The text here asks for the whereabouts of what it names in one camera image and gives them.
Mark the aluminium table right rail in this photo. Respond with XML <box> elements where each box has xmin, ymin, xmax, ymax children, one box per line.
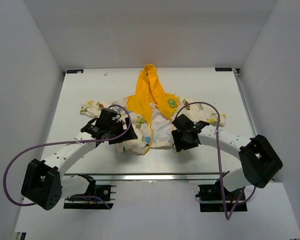
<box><xmin>233</xmin><ymin>68</ymin><xmax>257</xmax><ymax>136</ymax></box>

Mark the left blue table label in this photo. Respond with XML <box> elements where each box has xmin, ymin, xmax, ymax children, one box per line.
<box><xmin>66</xmin><ymin>69</ymin><xmax>84</xmax><ymax>74</ymax></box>

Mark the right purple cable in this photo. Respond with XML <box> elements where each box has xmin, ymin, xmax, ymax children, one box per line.
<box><xmin>174</xmin><ymin>101</ymin><xmax>257</xmax><ymax>221</ymax></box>

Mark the blue table label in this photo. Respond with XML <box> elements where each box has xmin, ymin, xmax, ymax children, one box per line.
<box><xmin>214</xmin><ymin>67</ymin><xmax>233</xmax><ymax>72</ymax></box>
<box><xmin>66</xmin><ymin>69</ymin><xmax>84</xmax><ymax>74</ymax></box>

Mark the purple cable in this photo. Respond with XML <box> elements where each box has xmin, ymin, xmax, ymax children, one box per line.
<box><xmin>174</xmin><ymin>101</ymin><xmax>257</xmax><ymax>221</ymax></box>
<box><xmin>2</xmin><ymin>104</ymin><xmax>132</xmax><ymax>210</ymax></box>

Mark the aluminium table front rail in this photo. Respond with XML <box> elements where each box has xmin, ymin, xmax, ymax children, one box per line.
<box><xmin>62</xmin><ymin>172</ymin><xmax>273</xmax><ymax>182</ymax></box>

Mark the right blue table label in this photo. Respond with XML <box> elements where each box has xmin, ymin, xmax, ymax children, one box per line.
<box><xmin>214</xmin><ymin>67</ymin><xmax>233</xmax><ymax>72</ymax></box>

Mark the aluminium table rail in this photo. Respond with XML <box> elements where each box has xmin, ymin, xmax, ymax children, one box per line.
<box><xmin>233</xmin><ymin>68</ymin><xmax>257</xmax><ymax>136</ymax></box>
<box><xmin>62</xmin><ymin>172</ymin><xmax>273</xmax><ymax>182</ymax></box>

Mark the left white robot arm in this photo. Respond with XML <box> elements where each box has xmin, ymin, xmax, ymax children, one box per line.
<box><xmin>21</xmin><ymin>108</ymin><xmax>138</xmax><ymax>211</ymax></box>

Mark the yellow patterned child jacket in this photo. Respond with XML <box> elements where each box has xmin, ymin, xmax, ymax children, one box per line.
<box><xmin>79</xmin><ymin>64</ymin><xmax>226</xmax><ymax>155</ymax></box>

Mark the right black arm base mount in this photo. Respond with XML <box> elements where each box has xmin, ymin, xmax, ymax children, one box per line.
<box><xmin>195</xmin><ymin>184</ymin><xmax>248</xmax><ymax>214</ymax></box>

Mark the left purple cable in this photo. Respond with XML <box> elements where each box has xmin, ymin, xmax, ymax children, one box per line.
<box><xmin>2</xmin><ymin>104</ymin><xmax>132</xmax><ymax>210</ymax></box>

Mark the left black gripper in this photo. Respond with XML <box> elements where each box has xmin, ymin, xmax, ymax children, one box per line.
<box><xmin>106</xmin><ymin>117</ymin><xmax>137</xmax><ymax>145</ymax></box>

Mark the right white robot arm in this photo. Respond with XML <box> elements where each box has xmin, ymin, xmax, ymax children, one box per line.
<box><xmin>171</xmin><ymin>114</ymin><xmax>283</xmax><ymax>200</ymax></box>

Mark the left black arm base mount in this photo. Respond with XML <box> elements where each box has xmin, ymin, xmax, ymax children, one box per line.
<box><xmin>60</xmin><ymin>174</ymin><xmax>117</xmax><ymax>210</ymax></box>

